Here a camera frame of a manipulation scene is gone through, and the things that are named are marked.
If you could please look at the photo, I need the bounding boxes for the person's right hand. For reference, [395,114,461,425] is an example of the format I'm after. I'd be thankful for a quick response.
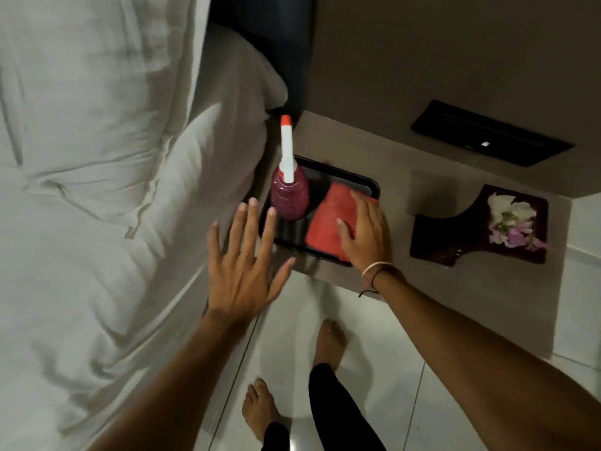
[336,190,393,274]

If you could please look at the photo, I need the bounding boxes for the black wall switch panel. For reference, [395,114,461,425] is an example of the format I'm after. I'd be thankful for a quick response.
[410,99,575,168]

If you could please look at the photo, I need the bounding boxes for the black trousers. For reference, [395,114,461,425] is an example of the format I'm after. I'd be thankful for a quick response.
[261,363,387,451]

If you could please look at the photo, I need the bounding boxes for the black string bracelet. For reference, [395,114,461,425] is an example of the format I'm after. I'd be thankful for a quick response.
[358,267,405,298]

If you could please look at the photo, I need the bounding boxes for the person's left hand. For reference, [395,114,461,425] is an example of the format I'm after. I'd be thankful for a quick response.
[207,197,297,327]

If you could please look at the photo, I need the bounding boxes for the person's left forearm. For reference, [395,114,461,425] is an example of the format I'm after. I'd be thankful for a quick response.
[88,311,256,451]

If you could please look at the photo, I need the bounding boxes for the dark wooden paddle board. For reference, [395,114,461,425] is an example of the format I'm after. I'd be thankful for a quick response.
[409,184,549,267]

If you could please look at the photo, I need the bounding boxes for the black rectangular tray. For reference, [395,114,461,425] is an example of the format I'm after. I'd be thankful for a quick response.
[259,156,380,267]

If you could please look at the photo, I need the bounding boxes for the small white pillow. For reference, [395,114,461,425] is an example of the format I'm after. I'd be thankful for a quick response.
[141,22,289,231]

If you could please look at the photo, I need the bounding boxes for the person's right foot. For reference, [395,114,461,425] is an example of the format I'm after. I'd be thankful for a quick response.
[313,319,348,372]

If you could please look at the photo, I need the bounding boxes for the person's right forearm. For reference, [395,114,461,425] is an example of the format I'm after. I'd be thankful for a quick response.
[373,270,601,451]

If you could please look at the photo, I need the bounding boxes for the dark blue headboard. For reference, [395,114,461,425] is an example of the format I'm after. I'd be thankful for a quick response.
[208,0,316,123]

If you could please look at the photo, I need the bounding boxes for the person's left foot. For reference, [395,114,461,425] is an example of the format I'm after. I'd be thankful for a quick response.
[241,378,293,443]

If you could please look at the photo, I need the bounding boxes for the purple spray bottle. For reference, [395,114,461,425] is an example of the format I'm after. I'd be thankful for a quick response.
[270,114,311,222]

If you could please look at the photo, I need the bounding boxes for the large white pillow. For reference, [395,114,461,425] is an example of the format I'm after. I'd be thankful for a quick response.
[0,0,213,240]

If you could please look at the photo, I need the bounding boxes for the white and pink flowers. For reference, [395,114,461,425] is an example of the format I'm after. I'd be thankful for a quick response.
[486,192,548,252]

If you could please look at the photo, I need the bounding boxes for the person's foot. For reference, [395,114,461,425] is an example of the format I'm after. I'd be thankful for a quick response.
[313,319,348,372]
[241,378,293,443]

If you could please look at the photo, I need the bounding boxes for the red cleaning cloth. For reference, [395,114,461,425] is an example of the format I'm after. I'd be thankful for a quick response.
[305,182,379,263]

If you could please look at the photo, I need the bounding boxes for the white bed duvet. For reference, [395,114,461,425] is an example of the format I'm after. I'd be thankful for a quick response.
[0,155,266,451]

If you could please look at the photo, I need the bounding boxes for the pink wrist bracelet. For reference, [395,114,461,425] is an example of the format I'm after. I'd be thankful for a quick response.
[361,261,394,278]

